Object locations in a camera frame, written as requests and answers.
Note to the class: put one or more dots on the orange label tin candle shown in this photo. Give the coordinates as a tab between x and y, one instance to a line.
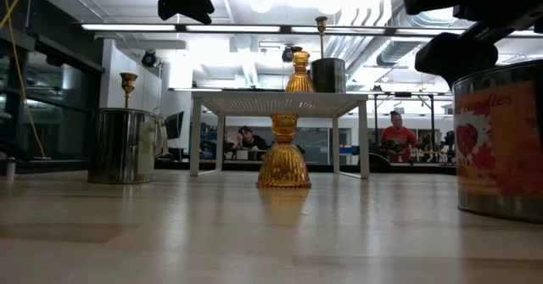
496	157

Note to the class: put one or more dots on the person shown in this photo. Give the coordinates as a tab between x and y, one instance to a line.
250	142
399	142

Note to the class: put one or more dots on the black monitor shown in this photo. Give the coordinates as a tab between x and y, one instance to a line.
175	125

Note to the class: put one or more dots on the amber ribbed glass candle holder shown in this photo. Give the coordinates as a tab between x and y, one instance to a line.
283	165
300	80

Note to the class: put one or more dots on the medium brass candlestick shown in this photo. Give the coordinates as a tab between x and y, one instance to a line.
128	80

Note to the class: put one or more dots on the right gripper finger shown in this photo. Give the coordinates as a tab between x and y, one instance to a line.
454	57
540	106

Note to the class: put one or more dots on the silver ventilation duct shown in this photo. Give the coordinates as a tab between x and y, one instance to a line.
394	51

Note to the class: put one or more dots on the black metal rack frame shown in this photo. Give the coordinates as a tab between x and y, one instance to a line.
432	118

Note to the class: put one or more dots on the grey label tin candle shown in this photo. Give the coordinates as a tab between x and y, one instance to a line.
328	76

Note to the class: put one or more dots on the small grey post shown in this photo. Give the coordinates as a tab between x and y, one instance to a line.
10	169

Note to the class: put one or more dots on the long ceiling light strip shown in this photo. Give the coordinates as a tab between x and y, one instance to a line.
127	27
233	28
360	30

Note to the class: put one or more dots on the dark round hanging speaker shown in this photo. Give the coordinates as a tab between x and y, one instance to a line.
287	55
149	59

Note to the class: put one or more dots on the tall brass candlestick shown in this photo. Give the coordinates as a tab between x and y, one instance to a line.
321	21

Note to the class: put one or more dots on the black aluminium frame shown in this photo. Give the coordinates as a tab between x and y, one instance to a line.
63	165

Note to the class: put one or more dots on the short brass candlestick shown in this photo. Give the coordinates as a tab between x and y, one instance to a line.
296	48

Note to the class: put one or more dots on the white perforated metal shelf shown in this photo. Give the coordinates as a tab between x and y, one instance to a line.
275	101

